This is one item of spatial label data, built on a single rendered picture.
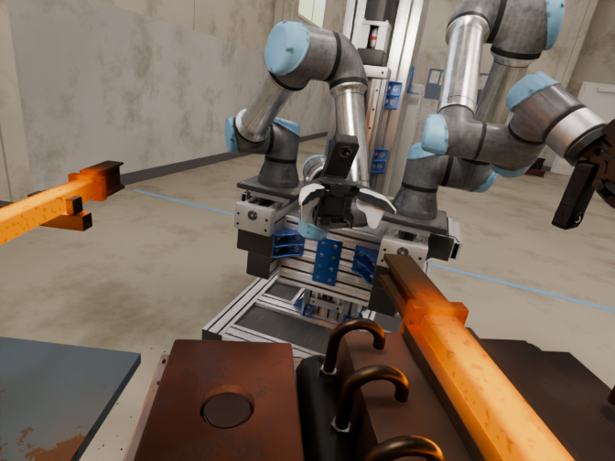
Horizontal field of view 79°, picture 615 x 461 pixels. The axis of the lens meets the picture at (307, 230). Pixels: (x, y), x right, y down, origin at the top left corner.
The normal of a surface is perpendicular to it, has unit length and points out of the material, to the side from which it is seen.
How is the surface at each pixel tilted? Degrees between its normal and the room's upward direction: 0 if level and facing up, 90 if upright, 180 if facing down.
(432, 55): 90
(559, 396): 0
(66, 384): 0
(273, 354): 0
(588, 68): 90
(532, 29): 111
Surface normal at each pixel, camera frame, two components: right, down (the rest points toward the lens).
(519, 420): 0.13, -0.93
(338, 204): 0.11, 0.37
